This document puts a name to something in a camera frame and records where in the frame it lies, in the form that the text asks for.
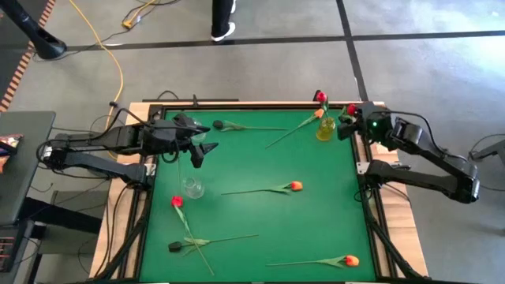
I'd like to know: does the colourful snack bag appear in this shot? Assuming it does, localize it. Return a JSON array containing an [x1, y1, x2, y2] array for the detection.
[[0, 133, 24, 174]]

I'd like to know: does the grey desk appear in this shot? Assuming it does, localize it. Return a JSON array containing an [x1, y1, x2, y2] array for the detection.
[[0, 110, 57, 226]]

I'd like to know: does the black flat bar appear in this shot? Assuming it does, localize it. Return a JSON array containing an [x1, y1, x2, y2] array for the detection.
[[141, 98, 240, 103]]

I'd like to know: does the yellow cable with plug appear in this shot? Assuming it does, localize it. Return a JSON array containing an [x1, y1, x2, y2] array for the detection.
[[121, 0, 158, 31]]

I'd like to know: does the person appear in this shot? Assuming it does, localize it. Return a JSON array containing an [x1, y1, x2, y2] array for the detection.
[[210, 0, 237, 43]]

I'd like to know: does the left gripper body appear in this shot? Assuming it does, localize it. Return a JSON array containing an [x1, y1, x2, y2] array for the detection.
[[140, 113, 198, 159]]

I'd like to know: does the backlit keyboard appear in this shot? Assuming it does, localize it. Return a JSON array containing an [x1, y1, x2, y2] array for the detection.
[[0, 235, 17, 272]]

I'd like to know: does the black desk foot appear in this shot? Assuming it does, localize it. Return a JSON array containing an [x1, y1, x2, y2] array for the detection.
[[18, 196, 103, 234]]

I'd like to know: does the green table mat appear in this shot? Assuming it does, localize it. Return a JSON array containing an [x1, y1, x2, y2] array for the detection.
[[140, 108, 376, 282]]

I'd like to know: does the yellow glass vase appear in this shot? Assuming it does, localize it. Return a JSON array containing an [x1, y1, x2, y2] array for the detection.
[[315, 116, 337, 142]]

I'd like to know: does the red artificial tulip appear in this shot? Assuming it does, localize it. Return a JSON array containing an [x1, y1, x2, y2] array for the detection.
[[170, 195, 216, 277], [338, 103, 358, 124], [316, 91, 331, 121]]

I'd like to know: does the yellow extension cable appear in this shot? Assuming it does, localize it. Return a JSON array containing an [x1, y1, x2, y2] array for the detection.
[[69, 0, 125, 139]]

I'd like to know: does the orange artificial tulip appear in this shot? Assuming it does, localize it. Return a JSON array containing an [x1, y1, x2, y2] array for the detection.
[[266, 254, 361, 270], [220, 180, 305, 196], [265, 107, 326, 149]]

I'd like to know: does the black floor stand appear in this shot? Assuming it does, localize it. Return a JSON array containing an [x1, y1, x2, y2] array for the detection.
[[0, 0, 68, 61]]

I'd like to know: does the clear round patterned glass vase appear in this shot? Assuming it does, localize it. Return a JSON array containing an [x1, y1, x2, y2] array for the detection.
[[183, 176, 206, 200]]

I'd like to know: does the black aluminium table frame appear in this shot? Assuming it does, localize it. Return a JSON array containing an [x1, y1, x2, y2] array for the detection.
[[88, 100, 431, 284]]

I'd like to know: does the black floor mat orange edge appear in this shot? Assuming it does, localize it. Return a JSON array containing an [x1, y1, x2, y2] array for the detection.
[[0, 0, 57, 114]]

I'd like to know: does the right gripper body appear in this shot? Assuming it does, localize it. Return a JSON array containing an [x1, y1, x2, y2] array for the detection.
[[353, 101, 394, 145]]

